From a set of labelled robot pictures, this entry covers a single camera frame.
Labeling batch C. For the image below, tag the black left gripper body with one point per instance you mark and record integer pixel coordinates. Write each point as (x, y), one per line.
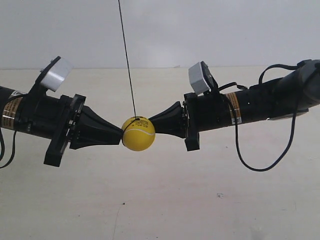
(50, 118)

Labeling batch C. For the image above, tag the black left gripper fingers closed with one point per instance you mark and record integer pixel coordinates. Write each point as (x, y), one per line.
(92, 130)

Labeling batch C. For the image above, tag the black right gripper fingers closed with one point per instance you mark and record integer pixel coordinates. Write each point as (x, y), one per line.
(171, 121)

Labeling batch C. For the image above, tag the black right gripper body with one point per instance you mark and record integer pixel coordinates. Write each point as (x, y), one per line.
(203, 113)

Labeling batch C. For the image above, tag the yellow tennis ball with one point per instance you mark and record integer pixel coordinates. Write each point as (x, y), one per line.
(138, 133)

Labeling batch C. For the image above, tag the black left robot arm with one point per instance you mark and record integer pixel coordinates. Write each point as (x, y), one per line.
(9, 103)

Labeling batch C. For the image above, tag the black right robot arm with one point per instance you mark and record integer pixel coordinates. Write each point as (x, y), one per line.
(275, 99)

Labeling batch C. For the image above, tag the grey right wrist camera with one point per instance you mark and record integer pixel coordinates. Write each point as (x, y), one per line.
(197, 80)

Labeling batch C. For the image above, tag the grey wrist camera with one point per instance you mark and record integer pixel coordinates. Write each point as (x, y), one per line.
(56, 74)
(197, 80)

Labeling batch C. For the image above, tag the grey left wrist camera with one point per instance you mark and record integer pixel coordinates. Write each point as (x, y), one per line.
(56, 74)

